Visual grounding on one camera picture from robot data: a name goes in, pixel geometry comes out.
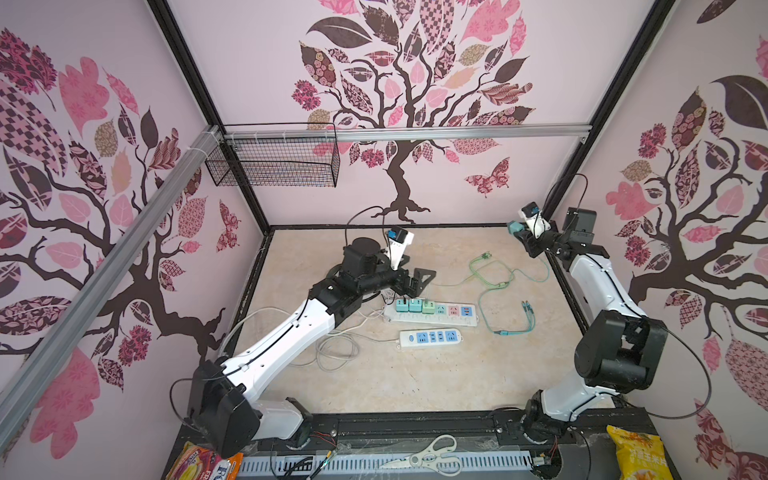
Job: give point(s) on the black mounting rail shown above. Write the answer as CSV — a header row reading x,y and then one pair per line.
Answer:
x,y
508,426

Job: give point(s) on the white handled scissors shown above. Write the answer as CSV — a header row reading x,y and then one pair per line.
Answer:
x,y
437,457

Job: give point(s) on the teal charger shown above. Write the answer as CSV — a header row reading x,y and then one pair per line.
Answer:
x,y
515,227

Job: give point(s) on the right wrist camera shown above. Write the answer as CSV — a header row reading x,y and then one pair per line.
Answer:
x,y
532,216

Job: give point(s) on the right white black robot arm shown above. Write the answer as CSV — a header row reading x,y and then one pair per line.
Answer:
x,y
621,348

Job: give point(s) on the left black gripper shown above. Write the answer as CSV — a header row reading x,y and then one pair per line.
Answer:
x,y
414,287

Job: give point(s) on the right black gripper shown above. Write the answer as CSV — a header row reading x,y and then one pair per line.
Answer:
x,y
526,238

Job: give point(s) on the aluminium frame bar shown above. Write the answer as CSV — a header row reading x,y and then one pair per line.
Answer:
x,y
21,394

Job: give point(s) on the teal charger plug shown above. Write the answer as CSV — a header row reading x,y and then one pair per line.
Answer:
x,y
402,305
415,305

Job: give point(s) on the red yellow snack packet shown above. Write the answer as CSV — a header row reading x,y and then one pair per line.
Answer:
x,y
198,463

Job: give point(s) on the small blue-socket power strip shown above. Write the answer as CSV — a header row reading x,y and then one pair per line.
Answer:
x,y
429,338

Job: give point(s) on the black wire basket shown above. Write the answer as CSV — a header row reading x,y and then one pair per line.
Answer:
x,y
277,154

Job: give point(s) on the long multicolour power strip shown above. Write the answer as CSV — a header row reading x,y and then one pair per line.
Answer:
x,y
447,314

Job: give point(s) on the white slotted cable duct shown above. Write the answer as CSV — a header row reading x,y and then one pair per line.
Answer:
x,y
368,465

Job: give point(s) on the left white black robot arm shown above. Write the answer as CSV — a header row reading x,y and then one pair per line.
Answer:
x,y
226,403

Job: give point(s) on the yellow snack bag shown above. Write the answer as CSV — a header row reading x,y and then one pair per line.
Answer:
x,y
640,456

